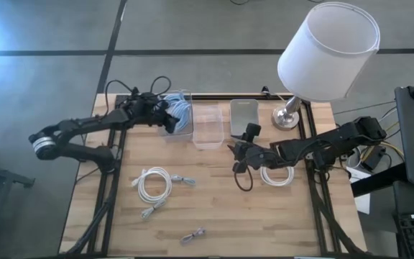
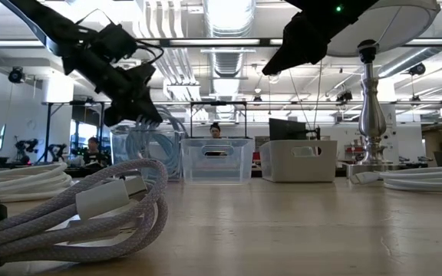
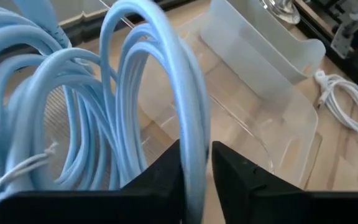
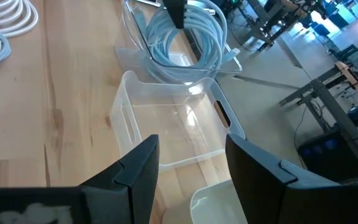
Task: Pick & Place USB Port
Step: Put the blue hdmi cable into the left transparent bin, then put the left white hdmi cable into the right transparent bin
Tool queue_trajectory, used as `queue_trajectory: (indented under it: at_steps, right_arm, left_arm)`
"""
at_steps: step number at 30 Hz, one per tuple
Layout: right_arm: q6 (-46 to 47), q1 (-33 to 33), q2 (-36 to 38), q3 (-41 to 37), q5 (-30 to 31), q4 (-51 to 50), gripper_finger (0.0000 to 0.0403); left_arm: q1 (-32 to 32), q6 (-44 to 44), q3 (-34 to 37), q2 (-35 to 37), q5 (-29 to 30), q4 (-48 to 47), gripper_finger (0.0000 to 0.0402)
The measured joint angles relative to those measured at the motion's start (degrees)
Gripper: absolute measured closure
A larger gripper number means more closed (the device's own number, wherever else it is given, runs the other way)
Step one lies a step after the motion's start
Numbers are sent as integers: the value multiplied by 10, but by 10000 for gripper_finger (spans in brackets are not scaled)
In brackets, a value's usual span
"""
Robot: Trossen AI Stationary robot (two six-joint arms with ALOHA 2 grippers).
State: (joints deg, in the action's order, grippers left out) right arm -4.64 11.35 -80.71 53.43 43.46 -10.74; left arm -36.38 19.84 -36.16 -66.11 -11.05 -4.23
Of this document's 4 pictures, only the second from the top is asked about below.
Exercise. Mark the low clear plastic bin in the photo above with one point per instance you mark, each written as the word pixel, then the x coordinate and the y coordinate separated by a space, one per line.
pixel 217 168

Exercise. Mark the black overhead beam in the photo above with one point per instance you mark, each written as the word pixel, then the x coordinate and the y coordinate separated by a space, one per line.
pixel 213 41

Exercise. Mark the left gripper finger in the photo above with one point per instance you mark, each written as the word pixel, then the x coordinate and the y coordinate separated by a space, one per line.
pixel 119 115
pixel 146 107

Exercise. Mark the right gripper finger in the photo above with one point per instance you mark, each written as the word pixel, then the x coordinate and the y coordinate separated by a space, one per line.
pixel 274 65

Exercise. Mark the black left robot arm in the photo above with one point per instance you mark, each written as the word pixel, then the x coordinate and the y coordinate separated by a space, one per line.
pixel 40 23

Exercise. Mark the person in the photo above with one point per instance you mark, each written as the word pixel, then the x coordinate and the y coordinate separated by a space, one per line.
pixel 92 151
pixel 215 130

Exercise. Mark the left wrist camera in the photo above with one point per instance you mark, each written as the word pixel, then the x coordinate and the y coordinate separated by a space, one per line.
pixel 115 42

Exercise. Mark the black ceiling camera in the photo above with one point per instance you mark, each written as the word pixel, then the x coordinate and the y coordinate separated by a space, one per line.
pixel 417 69
pixel 344 96
pixel 15 75

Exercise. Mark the tall clear plastic bin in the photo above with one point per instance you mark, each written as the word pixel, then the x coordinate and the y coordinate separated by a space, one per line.
pixel 117 168

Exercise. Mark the background black rig frame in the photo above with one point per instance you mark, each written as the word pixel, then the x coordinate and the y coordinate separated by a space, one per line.
pixel 48 130

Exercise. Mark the background black robot arm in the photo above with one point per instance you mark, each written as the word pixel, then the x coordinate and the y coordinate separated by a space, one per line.
pixel 57 151
pixel 25 147

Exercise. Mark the black computer monitor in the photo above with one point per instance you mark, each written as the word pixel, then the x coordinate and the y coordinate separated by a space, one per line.
pixel 286 129

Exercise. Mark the silver ventilation duct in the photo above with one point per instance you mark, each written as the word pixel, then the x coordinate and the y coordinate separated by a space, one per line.
pixel 228 57

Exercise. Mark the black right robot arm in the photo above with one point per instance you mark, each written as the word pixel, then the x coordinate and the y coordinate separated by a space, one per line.
pixel 351 11

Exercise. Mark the white plastic bin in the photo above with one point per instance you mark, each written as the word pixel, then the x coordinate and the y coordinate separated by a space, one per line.
pixel 297 168

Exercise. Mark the white lamp shade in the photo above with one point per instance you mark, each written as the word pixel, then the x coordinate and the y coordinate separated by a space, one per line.
pixel 405 30

